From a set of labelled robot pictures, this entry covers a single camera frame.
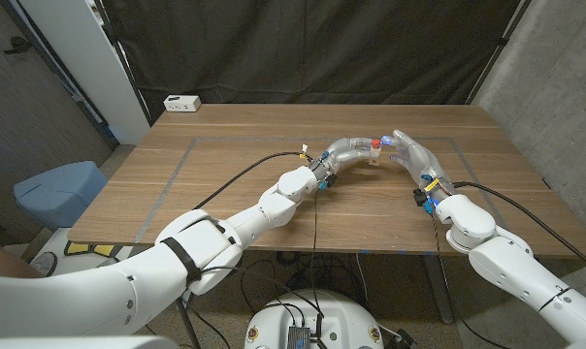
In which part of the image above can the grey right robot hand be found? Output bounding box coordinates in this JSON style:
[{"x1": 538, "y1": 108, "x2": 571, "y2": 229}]
[{"x1": 379, "y1": 129, "x2": 457, "y2": 200}]

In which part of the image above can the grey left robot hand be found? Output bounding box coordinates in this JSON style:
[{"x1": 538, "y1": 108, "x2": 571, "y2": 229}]
[{"x1": 309, "y1": 137, "x2": 382, "y2": 181}]

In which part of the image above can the black backdrop cloth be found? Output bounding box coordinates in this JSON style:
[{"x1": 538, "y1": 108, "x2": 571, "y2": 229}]
[{"x1": 101, "y1": 0, "x2": 535, "y2": 122}]

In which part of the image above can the white table leg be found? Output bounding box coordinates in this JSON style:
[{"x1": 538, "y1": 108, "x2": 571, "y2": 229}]
[{"x1": 421, "y1": 254, "x2": 455, "y2": 325}]

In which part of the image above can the black backdrop stand pole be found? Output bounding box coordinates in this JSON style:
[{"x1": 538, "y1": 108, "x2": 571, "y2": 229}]
[
  {"x1": 465, "y1": 0, "x2": 535, "y2": 106},
  {"x1": 92, "y1": 0, "x2": 153, "y2": 127}
]

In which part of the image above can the white robot torso base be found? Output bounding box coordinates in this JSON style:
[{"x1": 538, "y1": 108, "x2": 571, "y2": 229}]
[{"x1": 244, "y1": 289, "x2": 385, "y2": 349}]

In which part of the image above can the wooden table panel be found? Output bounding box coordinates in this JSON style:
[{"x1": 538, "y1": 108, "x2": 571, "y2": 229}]
[{"x1": 133, "y1": 137, "x2": 525, "y2": 254}]

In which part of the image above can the white power strip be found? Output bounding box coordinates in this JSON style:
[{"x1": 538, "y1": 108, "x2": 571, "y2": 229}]
[{"x1": 162, "y1": 94, "x2": 202, "y2": 113}]

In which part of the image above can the grey electronics module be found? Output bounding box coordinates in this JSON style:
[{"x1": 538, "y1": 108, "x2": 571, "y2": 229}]
[{"x1": 286, "y1": 325, "x2": 312, "y2": 349}]

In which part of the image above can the yellow black hazard strip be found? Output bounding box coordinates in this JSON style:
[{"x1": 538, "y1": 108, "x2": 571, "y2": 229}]
[{"x1": 62, "y1": 240, "x2": 134, "y2": 258}]

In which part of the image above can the blue padded bin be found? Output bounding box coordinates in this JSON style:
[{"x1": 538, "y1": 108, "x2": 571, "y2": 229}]
[{"x1": 13, "y1": 160, "x2": 109, "y2": 232}]

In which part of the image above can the white sneaker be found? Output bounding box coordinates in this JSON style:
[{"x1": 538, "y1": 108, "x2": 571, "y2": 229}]
[{"x1": 30, "y1": 251, "x2": 59, "y2": 276}]

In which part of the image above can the person's bare leg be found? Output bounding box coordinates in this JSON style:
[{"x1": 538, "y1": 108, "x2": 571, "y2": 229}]
[{"x1": 0, "y1": 223, "x2": 45, "y2": 279}]

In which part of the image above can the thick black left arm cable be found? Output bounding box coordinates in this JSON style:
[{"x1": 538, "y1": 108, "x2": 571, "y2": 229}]
[{"x1": 191, "y1": 151, "x2": 311, "y2": 212}]

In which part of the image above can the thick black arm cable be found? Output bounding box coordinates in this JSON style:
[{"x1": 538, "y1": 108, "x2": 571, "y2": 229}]
[
  {"x1": 191, "y1": 151, "x2": 311, "y2": 212},
  {"x1": 452, "y1": 181, "x2": 586, "y2": 277}
]

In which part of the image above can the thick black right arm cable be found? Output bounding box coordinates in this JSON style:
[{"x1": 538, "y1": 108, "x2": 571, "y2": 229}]
[{"x1": 452, "y1": 181, "x2": 586, "y2": 277}]

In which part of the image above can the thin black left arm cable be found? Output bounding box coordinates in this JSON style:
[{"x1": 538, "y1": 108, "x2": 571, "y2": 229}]
[{"x1": 309, "y1": 188, "x2": 326, "y2": 319}]

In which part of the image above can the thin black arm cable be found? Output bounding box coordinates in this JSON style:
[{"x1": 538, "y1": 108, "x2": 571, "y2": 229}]
[
  {"x1": 309, "y1": 188, "x2": 326, "y2": 319},
  {"x1": 428, "y1": 212, "x2": 512, "y2": 349}
]

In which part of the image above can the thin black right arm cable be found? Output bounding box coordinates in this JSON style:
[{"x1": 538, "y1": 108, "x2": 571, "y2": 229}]
[{"x1": 428, "y1": 212, "x2": 512, "y2": 349}]

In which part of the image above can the white floor cable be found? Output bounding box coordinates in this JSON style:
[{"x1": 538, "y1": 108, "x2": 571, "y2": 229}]
[{"x1": 354, "y1": 252, "x2": 370, "y2": 304}]

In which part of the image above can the black door handle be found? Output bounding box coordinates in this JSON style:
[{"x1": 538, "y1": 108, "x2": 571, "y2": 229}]
[{"x1": 2, "y1": 35, "x2": 32, "y2": 54}]

